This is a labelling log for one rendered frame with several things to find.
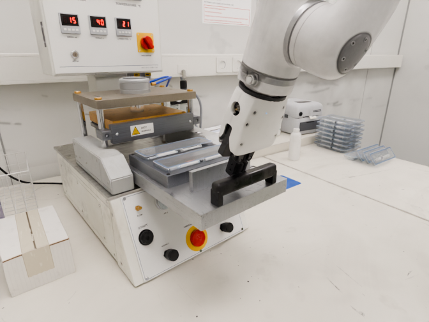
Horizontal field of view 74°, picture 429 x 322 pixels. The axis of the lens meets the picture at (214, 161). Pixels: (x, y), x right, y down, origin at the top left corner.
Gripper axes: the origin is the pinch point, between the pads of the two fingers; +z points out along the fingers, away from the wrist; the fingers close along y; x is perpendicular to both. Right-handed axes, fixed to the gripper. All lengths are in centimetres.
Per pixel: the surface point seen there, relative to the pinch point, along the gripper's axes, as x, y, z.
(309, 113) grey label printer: 43, 103, 26
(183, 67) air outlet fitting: 78, 42, 13
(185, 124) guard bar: 27.4, 8.6, 8.2
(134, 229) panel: 9.6, -14.0, 19.9
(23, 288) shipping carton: 14.8, -34.7, 32.0
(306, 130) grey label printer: 40, 102, 34
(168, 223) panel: 8.4, -6.2, 21.0
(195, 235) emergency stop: 4.3, -0.7, 23.8
